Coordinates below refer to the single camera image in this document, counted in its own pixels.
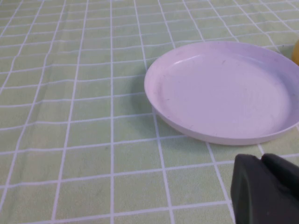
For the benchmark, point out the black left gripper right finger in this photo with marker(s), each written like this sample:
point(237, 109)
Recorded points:
point(282, 172)

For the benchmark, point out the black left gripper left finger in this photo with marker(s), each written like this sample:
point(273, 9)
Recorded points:
point(252, 198)

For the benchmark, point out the yellow toy banana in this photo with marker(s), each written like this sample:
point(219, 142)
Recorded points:
point(296, 53)

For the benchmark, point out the pink round plate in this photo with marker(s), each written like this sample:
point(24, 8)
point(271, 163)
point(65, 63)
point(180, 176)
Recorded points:
point(222, 93)

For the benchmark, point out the green checked tablecloth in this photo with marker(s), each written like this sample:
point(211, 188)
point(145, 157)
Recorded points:
point(70, 116)

